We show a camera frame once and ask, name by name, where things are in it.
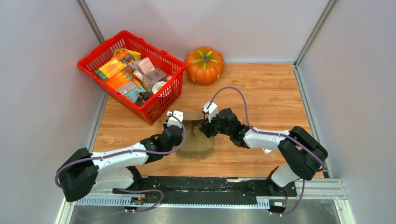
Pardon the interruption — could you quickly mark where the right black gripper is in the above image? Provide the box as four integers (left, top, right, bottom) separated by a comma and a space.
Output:
200, 111, 232, 138

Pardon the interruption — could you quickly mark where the brown cardboard box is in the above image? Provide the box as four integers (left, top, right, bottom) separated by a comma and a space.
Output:
176, 111, 214, 158

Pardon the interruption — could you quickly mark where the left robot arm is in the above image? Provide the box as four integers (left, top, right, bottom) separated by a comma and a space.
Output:
55, 126, 186, 202

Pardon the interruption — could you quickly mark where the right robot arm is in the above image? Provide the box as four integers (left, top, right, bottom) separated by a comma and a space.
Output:
200, 108, 328, 196

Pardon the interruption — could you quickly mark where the grey pink box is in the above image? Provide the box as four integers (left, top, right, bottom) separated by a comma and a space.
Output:
143, 69, 167, 89

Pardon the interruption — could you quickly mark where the teal box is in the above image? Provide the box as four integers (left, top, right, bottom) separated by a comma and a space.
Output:
124, 85, 147, 103

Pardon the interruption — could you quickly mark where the orange snack box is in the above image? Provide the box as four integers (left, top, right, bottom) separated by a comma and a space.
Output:
95, 52, 133, 82

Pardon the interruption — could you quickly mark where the red plastic shopping basket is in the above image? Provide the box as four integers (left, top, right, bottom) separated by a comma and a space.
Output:
77, 30, 185, 125

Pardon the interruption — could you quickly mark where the small white packet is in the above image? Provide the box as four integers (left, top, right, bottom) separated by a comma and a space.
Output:
263, 148, 272, 154

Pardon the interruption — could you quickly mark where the orange pumpkin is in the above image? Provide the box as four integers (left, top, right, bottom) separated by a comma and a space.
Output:
184, 46, 225, 85

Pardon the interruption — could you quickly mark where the white tape roll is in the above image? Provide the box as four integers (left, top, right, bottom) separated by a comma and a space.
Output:
152, 81, 167, 94

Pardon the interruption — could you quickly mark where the yellow snack bag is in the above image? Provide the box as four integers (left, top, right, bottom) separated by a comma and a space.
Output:
113, 48, 141, 61

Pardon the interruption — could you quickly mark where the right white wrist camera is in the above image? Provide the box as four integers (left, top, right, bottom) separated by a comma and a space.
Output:
202, 101, 218, 123

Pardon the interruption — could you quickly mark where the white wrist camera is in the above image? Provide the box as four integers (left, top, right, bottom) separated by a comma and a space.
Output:
164, 110, 184, 129
202, 101, 218, 123

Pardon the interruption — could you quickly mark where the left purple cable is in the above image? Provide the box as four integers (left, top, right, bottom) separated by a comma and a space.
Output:
54, 114, 188, 189

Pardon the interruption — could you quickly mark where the purple cable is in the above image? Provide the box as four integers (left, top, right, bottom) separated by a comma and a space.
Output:
54, 114, 188, 189
205, 86, 327, 172

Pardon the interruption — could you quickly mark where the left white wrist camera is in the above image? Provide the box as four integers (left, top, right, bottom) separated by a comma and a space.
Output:
164, 110, 184, 129

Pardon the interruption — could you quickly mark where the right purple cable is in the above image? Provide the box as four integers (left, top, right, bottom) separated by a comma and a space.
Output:
205, 86, 327, 172

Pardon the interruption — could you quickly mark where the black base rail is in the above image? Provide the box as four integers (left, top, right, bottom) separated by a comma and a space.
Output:
112, 175, 297, 206

